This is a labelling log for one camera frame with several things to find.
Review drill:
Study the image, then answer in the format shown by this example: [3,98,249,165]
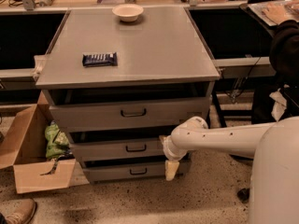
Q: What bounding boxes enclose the grey bottom drawer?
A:
[79,154,192,184]

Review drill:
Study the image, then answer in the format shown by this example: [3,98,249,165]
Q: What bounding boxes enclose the person's hand on keyboard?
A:
[263,0,299,24]

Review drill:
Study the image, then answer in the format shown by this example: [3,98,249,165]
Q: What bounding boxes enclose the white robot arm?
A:
[160,117,299,224]

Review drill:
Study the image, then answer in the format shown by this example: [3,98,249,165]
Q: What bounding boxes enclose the grey top drawer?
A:
[43,90,210,133]

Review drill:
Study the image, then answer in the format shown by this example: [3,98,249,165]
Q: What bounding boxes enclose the blue snack bar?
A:
[82,52,118,67]

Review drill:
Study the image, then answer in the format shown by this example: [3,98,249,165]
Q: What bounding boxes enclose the white bowl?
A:
[112,4,144,22]

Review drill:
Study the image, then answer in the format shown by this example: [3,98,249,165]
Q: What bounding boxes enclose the person in black hoodie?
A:
[250,19,299,125]

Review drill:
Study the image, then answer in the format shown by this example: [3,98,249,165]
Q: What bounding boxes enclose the green chip bag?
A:
[45,121,70,160]

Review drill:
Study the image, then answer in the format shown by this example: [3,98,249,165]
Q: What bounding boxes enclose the brown shoe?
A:
[0,199,37,224]

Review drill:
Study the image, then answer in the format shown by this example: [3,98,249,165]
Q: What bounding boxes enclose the brown cardboard box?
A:
[0,94,76,194]

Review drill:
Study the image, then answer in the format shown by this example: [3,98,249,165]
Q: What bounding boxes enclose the grey drawer cabinet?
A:
[36,5,221,184]

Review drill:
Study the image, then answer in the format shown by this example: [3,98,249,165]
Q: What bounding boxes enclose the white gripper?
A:
[159,135,187,181]

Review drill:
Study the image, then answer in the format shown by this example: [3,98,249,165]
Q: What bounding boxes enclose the grey drawer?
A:
[70,125,175,161]
[43,90,210,133]
[79,154,192,184]

